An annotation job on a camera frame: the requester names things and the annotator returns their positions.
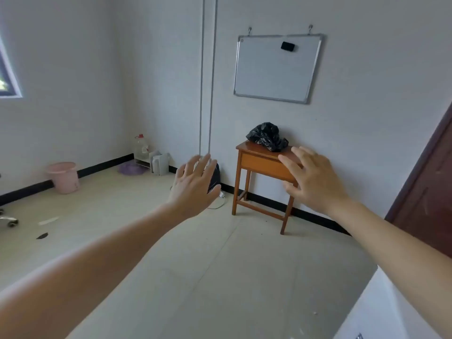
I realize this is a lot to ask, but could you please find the person's left hand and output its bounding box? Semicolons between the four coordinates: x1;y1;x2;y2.
166;153;222;220

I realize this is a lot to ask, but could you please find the person's right hand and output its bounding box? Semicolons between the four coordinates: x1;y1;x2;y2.
278;145;352;217

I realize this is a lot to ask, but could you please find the black plastic bag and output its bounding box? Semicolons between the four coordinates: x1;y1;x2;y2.
246;121;290;153

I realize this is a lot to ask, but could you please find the pink plastic trash bin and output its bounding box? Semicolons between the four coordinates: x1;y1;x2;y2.
45;161;81;194

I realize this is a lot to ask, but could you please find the person's left forearm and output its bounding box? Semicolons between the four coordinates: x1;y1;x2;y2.
0;202;193;339

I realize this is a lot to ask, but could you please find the person's right forearm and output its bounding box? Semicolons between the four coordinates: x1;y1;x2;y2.
326;197;452;339

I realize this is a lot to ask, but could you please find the purple plastic bag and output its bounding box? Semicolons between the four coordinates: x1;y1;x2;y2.
118;161;147;176

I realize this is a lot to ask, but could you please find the black box device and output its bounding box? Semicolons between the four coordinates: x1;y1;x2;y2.
208;162;222;193

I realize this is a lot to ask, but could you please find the white shelf rack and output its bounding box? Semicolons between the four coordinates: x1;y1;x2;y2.
133;150;171;176

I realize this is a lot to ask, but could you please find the small brown wooden table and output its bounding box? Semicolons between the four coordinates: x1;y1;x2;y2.
231;140;304;235

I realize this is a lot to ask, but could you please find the clear jug with red cap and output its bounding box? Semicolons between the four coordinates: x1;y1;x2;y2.
133;134;150;160

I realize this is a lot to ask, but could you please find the dark brown door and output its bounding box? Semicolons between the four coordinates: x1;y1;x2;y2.
384;102;452;259

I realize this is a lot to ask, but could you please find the silver framed whiteboard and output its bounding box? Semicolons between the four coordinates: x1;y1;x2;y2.
233;33;324;105

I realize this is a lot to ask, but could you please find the white desk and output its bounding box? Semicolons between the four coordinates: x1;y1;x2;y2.
333;264;442;339

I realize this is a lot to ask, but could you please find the black office chair chrome base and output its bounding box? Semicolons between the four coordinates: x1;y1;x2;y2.
0;172;19;228

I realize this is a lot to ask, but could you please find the white power cable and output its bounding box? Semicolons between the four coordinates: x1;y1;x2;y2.
206;190;226;210

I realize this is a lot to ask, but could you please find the white wall pipe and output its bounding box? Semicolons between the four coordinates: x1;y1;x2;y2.
208;0;218;156
199;0;206;159

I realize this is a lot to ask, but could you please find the window with dark frame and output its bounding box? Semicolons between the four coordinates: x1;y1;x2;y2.
0;35;23;99

